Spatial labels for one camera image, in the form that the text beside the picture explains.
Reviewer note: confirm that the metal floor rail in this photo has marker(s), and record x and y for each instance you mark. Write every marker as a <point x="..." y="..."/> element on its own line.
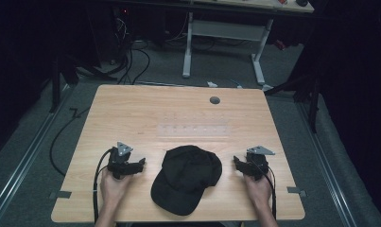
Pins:
<point x="328" y="170"/>
<point x="27" y="151"/>

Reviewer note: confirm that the red object under desk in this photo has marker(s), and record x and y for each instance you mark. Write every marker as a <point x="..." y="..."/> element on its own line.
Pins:
<point x="280" y="45"/>

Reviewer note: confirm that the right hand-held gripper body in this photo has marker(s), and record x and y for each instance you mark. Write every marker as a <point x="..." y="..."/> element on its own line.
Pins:
<point x="257" y="162"/>

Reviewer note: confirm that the person's right hand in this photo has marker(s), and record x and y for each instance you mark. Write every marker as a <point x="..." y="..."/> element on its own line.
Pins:
<point x="259" y="189"/>

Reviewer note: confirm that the black metal stand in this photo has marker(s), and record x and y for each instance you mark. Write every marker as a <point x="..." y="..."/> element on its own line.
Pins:
<point x="57" y="82"/>
<point x="308" y="91"/>

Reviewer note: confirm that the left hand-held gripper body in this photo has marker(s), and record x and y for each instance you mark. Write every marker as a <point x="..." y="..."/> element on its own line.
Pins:
<point x="119" y="160"/>

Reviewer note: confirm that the black baseball cap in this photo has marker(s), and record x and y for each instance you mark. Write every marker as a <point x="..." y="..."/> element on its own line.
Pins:
<point x="186" y="179"/>

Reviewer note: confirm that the grey tape piece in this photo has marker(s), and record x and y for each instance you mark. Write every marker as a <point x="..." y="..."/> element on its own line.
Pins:
<point x="61" y="195"/>
<point x="296" y="190"/>

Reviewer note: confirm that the white-framed desk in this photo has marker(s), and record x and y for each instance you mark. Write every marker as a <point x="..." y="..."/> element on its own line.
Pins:
<point x="224" y="30"/>

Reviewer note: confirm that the person's left hand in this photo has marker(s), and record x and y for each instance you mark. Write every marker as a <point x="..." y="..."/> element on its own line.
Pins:
<point x="114" y="188"/>

